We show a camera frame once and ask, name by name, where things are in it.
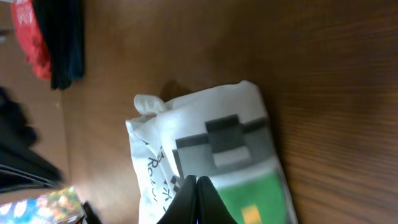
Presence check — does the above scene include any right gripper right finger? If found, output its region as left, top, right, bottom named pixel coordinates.
left=197, top=176, right=237, bottom=224

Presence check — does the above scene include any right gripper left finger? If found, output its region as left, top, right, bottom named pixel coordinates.
left=158, top=175, right=197, bottom=224

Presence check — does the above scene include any white t-shirt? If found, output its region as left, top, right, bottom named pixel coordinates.
left=126, top=81, right=298, bottom=223

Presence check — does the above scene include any dark folded clothes stack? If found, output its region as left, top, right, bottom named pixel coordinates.
left=33, top=0, right=85, bottom=90

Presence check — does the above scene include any colourful patterned object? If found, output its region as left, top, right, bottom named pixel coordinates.
left=1, top=187, right=84, bottom=224

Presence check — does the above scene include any dark object at left edge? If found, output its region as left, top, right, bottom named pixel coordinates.
left=1, top=87, right=63, bottom=194

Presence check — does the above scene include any red folded FRAM t-shirt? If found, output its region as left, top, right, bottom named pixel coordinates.
left=11, top=0, right=52, bottom=80

